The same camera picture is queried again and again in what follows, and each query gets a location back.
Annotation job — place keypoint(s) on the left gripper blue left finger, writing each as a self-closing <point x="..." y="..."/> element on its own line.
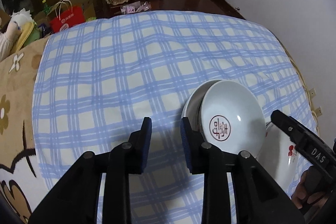
<point x="139" y="151"/>

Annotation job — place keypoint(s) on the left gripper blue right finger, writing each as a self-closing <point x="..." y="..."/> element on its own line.
<point x="195" y="154"/>

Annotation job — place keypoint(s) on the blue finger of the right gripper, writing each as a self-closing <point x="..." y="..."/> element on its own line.
<point x="308" y="144"/>

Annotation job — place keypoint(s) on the large cherry plate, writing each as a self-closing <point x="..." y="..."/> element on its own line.
<point x="278" y="156"/>

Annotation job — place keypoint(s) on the plain white bowl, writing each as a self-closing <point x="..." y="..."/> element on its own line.
<point x="192" y="106"/>

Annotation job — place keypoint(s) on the blue patterned emblem bowl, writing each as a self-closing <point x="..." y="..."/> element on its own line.
<point x="232" y="119"/>

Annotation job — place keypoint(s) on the right hand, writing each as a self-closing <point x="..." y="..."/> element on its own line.
<point x="301" y="196"/>

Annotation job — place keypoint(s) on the blue checked cloth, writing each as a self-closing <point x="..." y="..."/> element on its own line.
<point x="98" y="80"/>

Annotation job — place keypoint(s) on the brown patterned blanket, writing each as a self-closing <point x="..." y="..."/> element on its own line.
<point x="22" y="187"/>

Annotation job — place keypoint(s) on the open box pink packets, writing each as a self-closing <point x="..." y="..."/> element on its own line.
<point x="135" y="7"/>

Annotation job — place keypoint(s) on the red paper shopping bag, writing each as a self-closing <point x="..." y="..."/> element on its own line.
<point x="66" y="16"/>

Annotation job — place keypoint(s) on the cardboard box on floor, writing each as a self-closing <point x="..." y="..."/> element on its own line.
<point x="86" y="7"/>

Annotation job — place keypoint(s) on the yellow green plush toy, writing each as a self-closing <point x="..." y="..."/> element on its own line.
<point x="30" y="33"/>

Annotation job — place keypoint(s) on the green bottle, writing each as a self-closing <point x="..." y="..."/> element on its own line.
<point x="46" y="7"/>

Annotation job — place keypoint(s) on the white plush toy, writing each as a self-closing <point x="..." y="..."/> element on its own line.
<point x="13" y="28"/>

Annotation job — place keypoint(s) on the wall socket near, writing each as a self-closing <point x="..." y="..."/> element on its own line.
<point x="318" y="111"/>

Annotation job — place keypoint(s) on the wall socket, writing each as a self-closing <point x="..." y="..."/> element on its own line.
<point x="312" y="93"/>
<point x="318" y="111"/>

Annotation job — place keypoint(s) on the wall socket far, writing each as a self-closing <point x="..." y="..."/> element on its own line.
<point x="312" y="93"/>

